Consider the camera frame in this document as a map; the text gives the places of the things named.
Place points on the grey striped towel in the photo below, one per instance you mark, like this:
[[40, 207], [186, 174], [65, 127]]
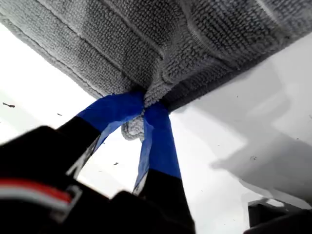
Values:
[[122, 48]]

